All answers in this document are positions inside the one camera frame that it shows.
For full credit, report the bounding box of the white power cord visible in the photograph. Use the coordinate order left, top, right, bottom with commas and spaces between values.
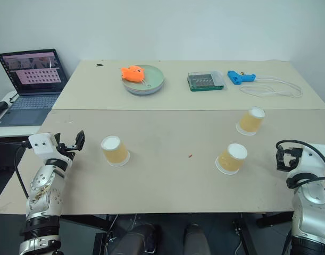
239, 74, 304, 98

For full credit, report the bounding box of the dark rounded shape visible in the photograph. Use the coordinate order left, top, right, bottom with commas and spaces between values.
113, 224, 163, 255
183, 223, 210, 255

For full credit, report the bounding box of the green box with clear lid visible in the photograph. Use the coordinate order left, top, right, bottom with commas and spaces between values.
187, 71, 228, 92

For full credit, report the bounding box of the dark grey laptop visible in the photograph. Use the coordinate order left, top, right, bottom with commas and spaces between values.
0, 48, 69, 128

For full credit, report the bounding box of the tan paper cup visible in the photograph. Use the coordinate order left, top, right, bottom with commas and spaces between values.
215, 143, 248, 176
100, 135, 131, 168
236, 106, 266, 137

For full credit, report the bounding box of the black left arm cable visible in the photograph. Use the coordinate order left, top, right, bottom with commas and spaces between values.
14, 142, 30, 199

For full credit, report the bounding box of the orange fish toy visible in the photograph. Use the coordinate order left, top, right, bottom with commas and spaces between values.
120, 65, 147, 83

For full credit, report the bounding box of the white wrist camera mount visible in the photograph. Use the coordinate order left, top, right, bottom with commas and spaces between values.
27, 132, 58, 162
287, 143, 325, 182

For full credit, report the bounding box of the blue glue gun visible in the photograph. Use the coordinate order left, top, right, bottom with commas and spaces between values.
227, 70, 257, 86

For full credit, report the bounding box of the green plate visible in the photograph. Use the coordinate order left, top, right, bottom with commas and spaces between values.
121, 64, 166, 90

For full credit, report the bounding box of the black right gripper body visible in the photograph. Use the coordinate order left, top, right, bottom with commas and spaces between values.
282, 147, 304, 160

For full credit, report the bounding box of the white cable under table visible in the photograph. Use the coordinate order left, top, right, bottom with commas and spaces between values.
235, 235, 244, 255

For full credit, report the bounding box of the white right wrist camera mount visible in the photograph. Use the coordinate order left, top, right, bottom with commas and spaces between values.
287, 143, 325, 182

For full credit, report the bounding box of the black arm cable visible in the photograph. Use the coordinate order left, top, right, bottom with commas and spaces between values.
14, 142, 30, 199
275, 139, 325, 184

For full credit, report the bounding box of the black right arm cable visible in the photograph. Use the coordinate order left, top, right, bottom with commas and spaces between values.
275, 139, 325, 184

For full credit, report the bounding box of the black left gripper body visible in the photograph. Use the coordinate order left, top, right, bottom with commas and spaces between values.
55, 142, 76, 162

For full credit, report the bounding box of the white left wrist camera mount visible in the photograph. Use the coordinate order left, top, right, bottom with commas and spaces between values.
27, 132, 58, 162

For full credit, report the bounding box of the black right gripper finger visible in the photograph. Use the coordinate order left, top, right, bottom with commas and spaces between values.
275, 149, 286, 172
284, 157, 299, 169

